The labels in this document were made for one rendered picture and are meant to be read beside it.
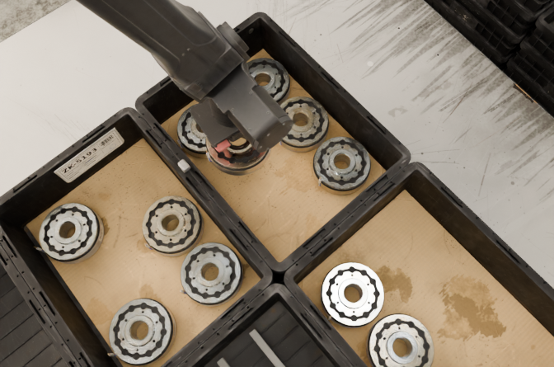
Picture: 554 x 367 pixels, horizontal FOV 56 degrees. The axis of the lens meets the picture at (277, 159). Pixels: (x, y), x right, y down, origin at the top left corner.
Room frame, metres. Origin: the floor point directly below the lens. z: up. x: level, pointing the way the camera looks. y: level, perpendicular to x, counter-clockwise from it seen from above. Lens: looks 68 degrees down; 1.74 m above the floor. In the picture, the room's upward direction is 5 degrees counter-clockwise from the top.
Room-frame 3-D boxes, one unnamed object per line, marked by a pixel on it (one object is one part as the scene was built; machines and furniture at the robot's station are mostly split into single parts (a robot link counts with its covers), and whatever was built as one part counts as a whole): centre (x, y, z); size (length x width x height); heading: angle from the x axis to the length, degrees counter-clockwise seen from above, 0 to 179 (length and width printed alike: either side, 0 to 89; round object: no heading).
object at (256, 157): (0.34, 0.06, 0.98); 0.10 x 0.10 x 0.01
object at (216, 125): (0.34, 0.06, 1.11); 0.10 x 0.07 x 0.07; 119
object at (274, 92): (0.51, 0.01, 0.86); 0.10 x 0.10 x 0.01
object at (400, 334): (0.01, -0.17, 0.86); 0.05 x 0.05 x 0.01
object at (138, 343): (0.07, 0.24, 0.86); 0.05 x 0.05 x 0.01
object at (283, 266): (0.38, 0.01, 0.92); 0.40 x 0.30 x 0.02; 36
